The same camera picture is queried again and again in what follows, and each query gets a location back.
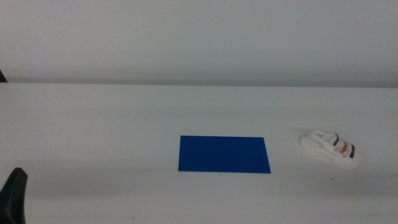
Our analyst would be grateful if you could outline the white sandal with coloured straps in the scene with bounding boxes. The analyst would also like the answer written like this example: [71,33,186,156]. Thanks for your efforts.
[300,129,363,170]

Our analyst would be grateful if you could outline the blue rectangular mat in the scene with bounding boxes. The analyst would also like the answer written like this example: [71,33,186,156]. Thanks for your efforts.
[177,135,272,174]

